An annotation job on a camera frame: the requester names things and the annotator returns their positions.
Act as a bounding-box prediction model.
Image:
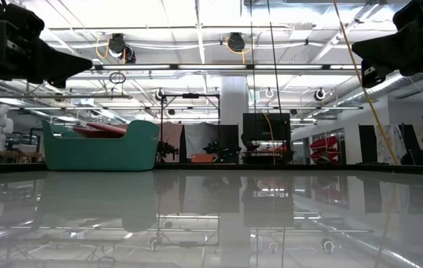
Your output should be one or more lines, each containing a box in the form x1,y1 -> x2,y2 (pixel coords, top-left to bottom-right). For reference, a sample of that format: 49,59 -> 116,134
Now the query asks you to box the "red popcorn bag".
84,121 -> 129,135
71,126 -> 125,139

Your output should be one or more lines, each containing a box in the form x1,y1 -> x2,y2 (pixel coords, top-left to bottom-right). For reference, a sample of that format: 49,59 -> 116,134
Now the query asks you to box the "teal plastic basket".
42,118 -> 161,173

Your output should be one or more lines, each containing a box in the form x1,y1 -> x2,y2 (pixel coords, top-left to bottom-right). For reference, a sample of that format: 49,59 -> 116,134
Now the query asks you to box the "background wooden table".
0,148 -> 44,165

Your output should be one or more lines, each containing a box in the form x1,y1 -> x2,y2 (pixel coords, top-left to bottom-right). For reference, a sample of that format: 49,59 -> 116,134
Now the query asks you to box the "red shelving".
308,135 -> 341,163

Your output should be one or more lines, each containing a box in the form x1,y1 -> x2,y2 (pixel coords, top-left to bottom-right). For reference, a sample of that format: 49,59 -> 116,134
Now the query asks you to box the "black monitor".
242,112 -> 291,142

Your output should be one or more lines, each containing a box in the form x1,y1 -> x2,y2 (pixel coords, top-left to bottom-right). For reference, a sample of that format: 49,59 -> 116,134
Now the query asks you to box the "long ceiling light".
99,63 -> 324,71

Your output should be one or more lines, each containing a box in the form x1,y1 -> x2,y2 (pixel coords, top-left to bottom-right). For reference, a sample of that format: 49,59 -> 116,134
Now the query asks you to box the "orange box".
190,153 -> 213,164

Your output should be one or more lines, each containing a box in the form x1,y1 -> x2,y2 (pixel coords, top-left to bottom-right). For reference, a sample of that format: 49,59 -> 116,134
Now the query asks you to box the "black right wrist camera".
392,0 -> 423,31

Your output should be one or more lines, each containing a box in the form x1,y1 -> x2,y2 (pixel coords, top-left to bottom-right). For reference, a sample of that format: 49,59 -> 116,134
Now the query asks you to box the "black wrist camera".
392,0 -> 423,31
0,1 -> 45,40

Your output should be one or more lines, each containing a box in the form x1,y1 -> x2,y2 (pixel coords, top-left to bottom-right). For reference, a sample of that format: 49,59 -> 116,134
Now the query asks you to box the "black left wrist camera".
0,1 -> 45,40

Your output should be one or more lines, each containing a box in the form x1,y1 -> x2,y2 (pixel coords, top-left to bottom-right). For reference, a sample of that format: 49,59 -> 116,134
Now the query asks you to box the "ceiling cable reel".
226,32 -> 247,54
106,32 -> 137,65

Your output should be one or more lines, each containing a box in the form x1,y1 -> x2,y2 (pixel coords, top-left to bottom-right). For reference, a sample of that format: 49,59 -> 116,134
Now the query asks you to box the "yellow hanging cable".
331,0 -> 400,165

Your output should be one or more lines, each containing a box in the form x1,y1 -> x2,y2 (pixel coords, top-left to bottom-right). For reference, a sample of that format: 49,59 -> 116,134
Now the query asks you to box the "black hanging cable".
266,0 -> 283,113

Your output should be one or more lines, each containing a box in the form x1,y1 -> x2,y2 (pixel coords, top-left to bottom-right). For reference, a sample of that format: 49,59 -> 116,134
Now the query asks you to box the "black frame stand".
158,92 -> 221,165

